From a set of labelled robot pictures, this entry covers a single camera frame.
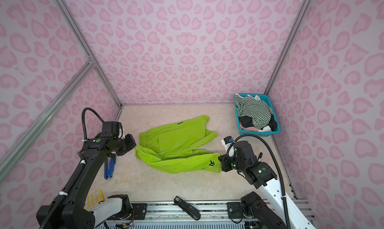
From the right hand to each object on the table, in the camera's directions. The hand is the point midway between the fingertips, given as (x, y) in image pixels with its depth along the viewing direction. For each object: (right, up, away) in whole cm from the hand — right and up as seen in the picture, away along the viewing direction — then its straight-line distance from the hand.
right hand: (219, 156), depth 73 cm
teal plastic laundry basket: (+33, +8, +22) cm, 41 cm away
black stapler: (-11, -25, -5) cm, 28 cm away
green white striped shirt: (+29, +25, +26) cm, 46 cm away
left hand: (-41, +6, +6) cm, 42 cm away
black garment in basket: (+21, +16, +23) cm, 35 cm away
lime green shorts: (-25, 0, +20) cm, 32 cm away
